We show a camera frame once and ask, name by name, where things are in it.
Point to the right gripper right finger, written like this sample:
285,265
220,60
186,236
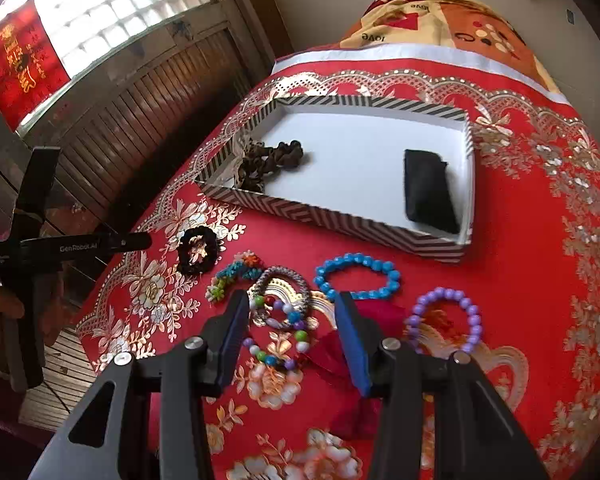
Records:
476,435

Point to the silver braided hair band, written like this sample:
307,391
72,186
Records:
296,312

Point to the red paper window decoration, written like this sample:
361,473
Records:
30,68

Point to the black fabric pouch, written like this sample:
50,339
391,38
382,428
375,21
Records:
426,191

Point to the orange love-print blanket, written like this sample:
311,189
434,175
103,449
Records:
467,25

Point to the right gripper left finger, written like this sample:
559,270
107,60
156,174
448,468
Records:
142,418

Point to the red floral embroidered bedspread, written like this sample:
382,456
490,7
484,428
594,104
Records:
532,270

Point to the striped chevron shallow box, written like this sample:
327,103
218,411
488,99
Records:
351,178

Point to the black scrunchie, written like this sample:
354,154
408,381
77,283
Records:
197,252

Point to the red satin bow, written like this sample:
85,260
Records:
340,359

